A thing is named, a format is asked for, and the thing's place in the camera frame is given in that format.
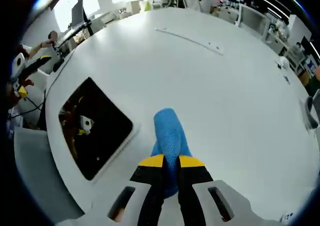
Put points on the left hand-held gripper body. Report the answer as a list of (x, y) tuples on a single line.
[(18, 66)]

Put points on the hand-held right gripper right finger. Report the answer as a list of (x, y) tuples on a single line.
[(195, 186)]

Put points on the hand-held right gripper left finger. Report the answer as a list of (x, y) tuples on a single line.
[(147, 186)]

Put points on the blue cleaning cloth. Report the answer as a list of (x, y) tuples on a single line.
[(168, 136)]

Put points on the black rectangular mirror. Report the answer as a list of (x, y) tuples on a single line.
[(105, 136)]

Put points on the person's left hand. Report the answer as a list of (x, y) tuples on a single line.
[(27, 82)]

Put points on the small black device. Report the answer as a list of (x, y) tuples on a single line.
[(58, 64)]

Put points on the black monitor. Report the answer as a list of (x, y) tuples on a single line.
[(77, 12)]

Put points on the small white device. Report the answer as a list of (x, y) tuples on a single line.
[(288, 217)]

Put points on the white cabinet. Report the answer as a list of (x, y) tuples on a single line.
[(137, 6)]

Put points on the yellow-green bag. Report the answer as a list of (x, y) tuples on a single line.
[(148, 6)]

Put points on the grey chair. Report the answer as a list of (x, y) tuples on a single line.
[(310, 113)]

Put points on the small white object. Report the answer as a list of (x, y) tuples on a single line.
[(283, 63)]

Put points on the white desk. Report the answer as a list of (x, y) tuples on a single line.
[(280, 43)]

